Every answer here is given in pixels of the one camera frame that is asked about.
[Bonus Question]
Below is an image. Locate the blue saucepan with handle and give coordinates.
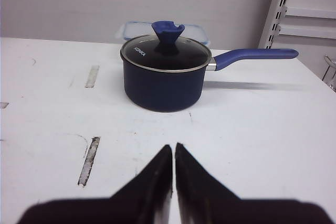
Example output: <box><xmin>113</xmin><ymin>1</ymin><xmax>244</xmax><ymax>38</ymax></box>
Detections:
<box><xmin>121</xmin><ymin>49</ymin><xmax>298</xmax><ymax>112</ymax></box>

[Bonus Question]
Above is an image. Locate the white metal shelf rack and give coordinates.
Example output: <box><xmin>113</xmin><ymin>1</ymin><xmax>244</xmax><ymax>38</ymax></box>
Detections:
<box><xmin>258</xmin><ymin>0</ymin><xmax>336</xmax><ymax>91</ymax></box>

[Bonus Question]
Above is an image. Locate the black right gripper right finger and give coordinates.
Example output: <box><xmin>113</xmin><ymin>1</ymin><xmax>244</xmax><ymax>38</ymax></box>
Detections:
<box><xmin>175</xmin><ymin>143</ymin><xmax>333</xmax><ymax>223</ymax></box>

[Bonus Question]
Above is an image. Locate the glass pot lid blue knob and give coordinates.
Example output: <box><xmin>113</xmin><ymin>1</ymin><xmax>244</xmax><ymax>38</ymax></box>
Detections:
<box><xmin>120</xmin><ymin>20</ymin><xmax>212</xmax><ymax>73</ymax></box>

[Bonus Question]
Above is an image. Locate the clear plastic food container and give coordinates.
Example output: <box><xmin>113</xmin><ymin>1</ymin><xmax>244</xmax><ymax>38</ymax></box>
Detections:
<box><xmin>115</xmin><ymin>21</ymin><xmax>211</xmax><ymax>46</ymax></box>

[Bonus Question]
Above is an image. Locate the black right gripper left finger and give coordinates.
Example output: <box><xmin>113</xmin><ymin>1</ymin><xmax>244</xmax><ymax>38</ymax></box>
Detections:
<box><xmin>18</xmin><ymin>145</ymin><xmax>173</xmax><ymax>223</ymax></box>

